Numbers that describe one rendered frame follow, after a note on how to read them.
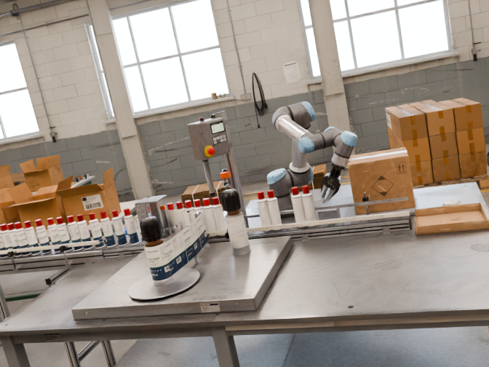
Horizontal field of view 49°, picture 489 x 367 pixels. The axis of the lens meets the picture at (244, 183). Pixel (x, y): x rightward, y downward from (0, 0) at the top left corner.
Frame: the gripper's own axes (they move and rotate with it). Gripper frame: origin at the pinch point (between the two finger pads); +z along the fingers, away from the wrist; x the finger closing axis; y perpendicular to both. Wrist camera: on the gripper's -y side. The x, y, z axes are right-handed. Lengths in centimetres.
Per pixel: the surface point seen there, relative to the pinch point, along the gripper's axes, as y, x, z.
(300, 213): 2.2, -8.5, 10.3
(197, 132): 1, -71, -8
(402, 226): 5.6, 37.6, -4.5
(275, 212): 2.4, -20.2, 14.5
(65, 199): -88, -184, 106
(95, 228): 2, -112, 65
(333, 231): 5.0, 9.6, 11.0
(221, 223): 2, -44, 31
